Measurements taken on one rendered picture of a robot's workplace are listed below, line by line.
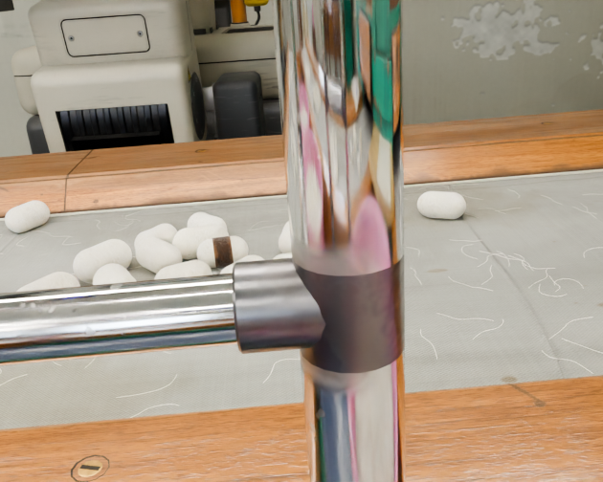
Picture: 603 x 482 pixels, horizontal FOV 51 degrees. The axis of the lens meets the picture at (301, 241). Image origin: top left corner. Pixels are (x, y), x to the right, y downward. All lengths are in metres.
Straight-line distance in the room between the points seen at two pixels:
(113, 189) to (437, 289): 0.29
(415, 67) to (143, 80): 1.59
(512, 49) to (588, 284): 2.15
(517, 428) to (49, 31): 0.90
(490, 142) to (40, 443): 0.43
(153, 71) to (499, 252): 0.66
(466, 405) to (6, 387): 0.20
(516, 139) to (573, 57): 2.02
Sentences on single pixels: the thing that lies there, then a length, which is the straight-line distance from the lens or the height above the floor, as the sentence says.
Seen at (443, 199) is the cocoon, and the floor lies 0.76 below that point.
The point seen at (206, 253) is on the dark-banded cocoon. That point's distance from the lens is 0.39.
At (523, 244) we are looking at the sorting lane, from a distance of 0.42.
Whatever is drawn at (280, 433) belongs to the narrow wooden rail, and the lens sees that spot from 0.22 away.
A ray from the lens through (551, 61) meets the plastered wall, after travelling 2.55.
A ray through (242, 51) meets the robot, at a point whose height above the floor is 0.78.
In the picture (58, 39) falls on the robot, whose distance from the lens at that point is 1.03.
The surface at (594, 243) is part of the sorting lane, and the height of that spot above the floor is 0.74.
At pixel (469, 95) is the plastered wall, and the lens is 2.48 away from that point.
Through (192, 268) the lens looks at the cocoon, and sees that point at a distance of 0.36.
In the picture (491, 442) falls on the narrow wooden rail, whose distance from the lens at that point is 0.22.
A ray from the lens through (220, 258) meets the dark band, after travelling 0.39.
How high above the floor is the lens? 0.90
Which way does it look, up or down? 23 degrees down
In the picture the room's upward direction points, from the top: 4 degrees counter-clockwise
